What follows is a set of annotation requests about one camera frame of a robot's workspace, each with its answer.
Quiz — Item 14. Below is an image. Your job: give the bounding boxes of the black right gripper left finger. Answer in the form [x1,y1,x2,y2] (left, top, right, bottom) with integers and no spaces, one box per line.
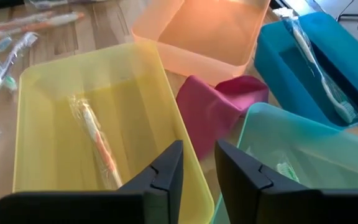
[0,139,185,224]

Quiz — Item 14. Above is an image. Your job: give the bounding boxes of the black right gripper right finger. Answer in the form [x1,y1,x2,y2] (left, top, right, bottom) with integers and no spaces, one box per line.
[214,139,358,224]

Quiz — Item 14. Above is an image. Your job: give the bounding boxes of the orange toothbrush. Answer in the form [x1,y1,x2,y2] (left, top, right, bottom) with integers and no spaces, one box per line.
[9,11,86,35]
[0,11,56,43]
[68,95,124,190]

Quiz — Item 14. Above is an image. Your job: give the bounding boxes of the blue toothbrush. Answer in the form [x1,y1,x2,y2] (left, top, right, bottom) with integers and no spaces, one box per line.
[0,36,13,54]
[272,7,358,125]

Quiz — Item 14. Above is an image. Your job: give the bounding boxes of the pink plastic bin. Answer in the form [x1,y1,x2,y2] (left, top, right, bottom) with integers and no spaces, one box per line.
[175,74,270,161]

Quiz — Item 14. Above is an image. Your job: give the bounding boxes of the green translucent plastic bin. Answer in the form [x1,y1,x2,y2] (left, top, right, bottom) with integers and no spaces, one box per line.
[211,102,358,224]

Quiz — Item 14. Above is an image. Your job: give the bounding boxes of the yellow translucent plastic bin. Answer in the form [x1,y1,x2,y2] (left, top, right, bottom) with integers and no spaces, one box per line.
[12,40,216,224]

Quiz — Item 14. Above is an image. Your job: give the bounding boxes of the blue opaque plastic bin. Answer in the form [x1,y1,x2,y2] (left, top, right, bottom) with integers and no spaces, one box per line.
[253,11,358,130]

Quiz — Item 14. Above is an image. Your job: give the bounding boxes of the orange translucent plastic bin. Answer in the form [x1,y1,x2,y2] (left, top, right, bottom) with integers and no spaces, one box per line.
[131,0,272,86]

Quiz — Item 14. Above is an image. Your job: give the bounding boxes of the wrapped purple toothbrush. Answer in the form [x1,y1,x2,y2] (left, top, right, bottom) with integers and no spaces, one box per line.
[0,30,40,114]

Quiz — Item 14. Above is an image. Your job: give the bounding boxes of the black fan power cable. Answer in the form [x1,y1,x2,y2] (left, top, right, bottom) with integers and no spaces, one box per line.
[336,0,358,22]

